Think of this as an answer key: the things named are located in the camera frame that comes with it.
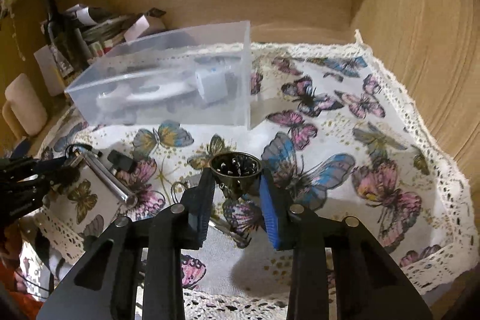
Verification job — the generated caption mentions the black round grinder cup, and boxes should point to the black round grinder cup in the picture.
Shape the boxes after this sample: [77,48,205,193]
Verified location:
[209,152,263,201]

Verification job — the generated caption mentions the beige ceramic mug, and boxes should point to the beige ceramic mug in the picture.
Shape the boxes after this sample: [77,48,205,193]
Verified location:
[1,73,48,140]

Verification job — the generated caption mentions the small black rectangular block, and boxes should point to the small black rectangular block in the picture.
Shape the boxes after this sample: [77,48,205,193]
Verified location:
[107,149,137,175]

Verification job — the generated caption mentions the butterfly print lace cloth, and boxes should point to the butterfly print lace cloth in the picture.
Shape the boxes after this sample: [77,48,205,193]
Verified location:
[22,29,480,320]

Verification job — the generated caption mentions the white paper sheet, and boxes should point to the white paper sheet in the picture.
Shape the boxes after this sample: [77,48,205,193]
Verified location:
[33,46,65,97]

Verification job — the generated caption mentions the small white blue box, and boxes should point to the small white blue box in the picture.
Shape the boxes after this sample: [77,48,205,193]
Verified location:
[195,68,228,104]

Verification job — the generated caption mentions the clear plastic storage box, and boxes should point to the clear plastic storage box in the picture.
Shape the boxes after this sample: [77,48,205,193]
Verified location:
[65,21,252,127]

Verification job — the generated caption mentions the white handheld device in box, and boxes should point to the white handheld device in box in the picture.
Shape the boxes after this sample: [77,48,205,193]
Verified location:
[96,81,196,110]

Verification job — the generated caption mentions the stack of papers and magazines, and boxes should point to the stack of papers and magazines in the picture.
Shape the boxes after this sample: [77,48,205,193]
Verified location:
[64,4,142,60]

